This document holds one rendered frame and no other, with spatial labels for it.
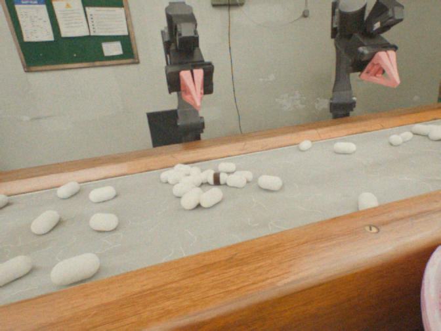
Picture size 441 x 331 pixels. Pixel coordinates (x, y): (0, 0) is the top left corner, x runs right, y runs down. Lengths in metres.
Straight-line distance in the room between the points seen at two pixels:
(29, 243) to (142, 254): 0.15
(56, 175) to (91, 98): 1.94
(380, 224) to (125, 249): 0.23
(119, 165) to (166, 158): 0.09
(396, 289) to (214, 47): 2.36
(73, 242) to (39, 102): 2.32
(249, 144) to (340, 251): 0.36
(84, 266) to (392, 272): 0.23
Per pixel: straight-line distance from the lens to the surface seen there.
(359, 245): 0.20
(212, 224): 0.26
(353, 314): 0.21
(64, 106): 2.51
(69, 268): 0.24
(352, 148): 0.48
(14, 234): 0.39
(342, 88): 0.97
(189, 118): 0.73
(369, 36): 0.69
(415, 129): 0.65
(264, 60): 2.59
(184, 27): 0.48
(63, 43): 2.50
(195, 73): 0.48
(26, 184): 0.55
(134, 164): 0.49
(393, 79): 0.63
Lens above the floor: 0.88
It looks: 17 degrees down
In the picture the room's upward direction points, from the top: 6 degrees counter-clockwise
